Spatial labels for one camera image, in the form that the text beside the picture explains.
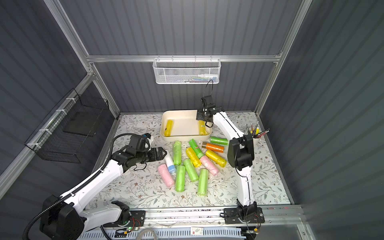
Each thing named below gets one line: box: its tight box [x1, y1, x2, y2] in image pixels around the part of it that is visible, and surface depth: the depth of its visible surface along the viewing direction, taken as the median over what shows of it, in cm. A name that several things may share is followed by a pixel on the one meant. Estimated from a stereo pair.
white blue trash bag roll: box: [164, 152, 177, 174], surface depth 90 cm
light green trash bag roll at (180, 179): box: [175, 165, 186, 193], surface depth 86 cm
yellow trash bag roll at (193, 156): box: [186, 147, 202, 168], surface depth 93 cm
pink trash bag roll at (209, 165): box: [200, 155, 220, 176], surface depth 90 cm
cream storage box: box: [160, 109, 213, 142], surface depth 111 cm
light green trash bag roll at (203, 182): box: [198, 168, 209, 196], surface depth 85 cm
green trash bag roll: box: [210, 136, 229, 146], surface depth 102 cm
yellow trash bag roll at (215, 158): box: [205, 149, 228, 168], surface depth 95 cm
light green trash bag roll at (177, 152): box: [173, 140, 182, 166], surface depth 96 cm
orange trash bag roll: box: [201, 142, 225, 153], surface depth 98 cm
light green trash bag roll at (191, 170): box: [183, 159, 199, 182], surface depth 89 cm
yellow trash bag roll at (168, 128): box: [164, 119, 174, 137], surface depth 109 cm
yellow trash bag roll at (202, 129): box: [199, 120, 208, 136], surface depth 107 cm
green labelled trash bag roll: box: [189, 138, 205, 159], surface depth 98 cm
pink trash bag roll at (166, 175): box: [158, 163, 175, 188], surface depth 88 cm
